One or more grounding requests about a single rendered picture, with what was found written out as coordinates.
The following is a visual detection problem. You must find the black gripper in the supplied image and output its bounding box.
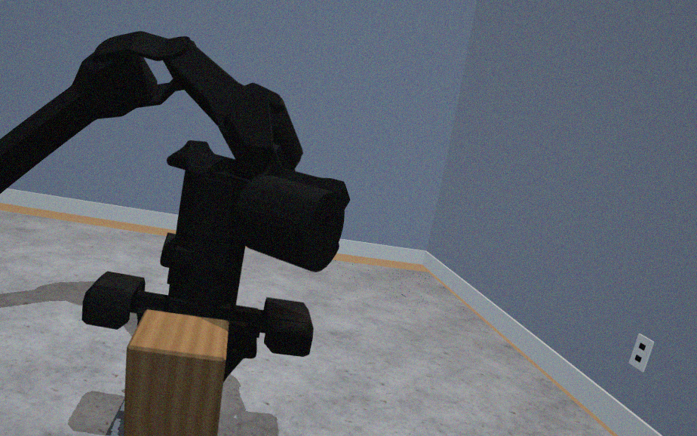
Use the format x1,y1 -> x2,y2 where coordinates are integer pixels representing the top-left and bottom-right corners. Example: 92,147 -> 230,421
82,229 -> 314,381

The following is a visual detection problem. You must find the brown wooden post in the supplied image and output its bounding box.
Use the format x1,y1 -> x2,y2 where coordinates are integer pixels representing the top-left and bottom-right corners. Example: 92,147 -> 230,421
124,310 -> 229,436

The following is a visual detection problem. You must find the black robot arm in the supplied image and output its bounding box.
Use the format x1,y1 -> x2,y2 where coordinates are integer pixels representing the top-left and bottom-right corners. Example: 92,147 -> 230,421
0,31 -> 350,272

